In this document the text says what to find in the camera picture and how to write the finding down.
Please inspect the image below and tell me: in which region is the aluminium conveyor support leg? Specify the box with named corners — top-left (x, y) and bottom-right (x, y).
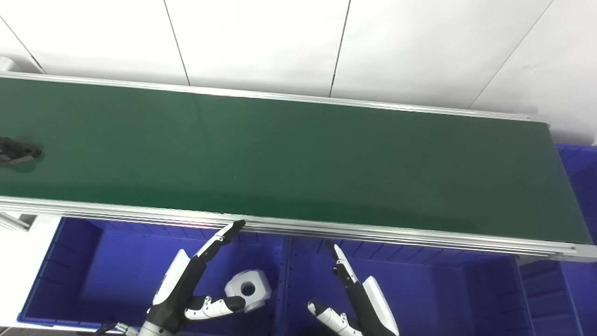
top-left (0, 211), bottom-right (35, 232)

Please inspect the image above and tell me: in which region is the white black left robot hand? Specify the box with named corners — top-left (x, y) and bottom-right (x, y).
top-left (142, 219), bottom-right (247, 334)

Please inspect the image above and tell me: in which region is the green conveyor belt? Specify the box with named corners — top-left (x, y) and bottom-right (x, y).
top-left (0, 76), bottom-right (593, 245)
top-left (0, 72), bottom-right (597, 262)

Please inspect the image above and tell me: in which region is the white plastic part with hole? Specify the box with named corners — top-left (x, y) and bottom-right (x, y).
top-left (224, 270), bottom-right (272, 313)

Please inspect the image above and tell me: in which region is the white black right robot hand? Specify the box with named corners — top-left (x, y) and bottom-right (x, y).
top-left (307, 239), bottom-right (400, 336)

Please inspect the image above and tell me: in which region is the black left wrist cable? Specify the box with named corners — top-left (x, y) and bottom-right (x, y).
top-left (96, 321), bottom-right (140, 336)

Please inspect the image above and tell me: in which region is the blue plastic bin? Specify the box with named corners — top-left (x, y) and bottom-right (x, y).
top-left (515, 142), bottom-right (597, 336)
top-left (18, 217), bottom-right (287, 336)
top-left (280, 236), bottom-right (535, 336)

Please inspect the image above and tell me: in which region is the black plastic part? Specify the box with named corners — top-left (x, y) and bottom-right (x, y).
top-left (0, 137), bottom-right (42, 168)

